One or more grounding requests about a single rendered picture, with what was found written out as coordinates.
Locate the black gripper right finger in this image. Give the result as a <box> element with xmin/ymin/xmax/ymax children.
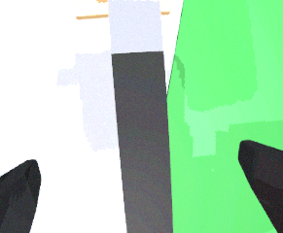
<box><xmin>238</xmin><ymin>140</ymin><xmax>283</xmax><ymax>233</ymax></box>

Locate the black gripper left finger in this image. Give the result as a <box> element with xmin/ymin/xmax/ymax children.
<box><xmin>0</xmin><ymin>159</ymin><xmax>41</xmax><ymax>233</ymax></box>

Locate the green flat mat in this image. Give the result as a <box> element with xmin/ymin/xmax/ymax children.
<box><xmin>167</xmin><ymin>0</ymin><xmax>283</xmax><ymax>233</ymax></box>

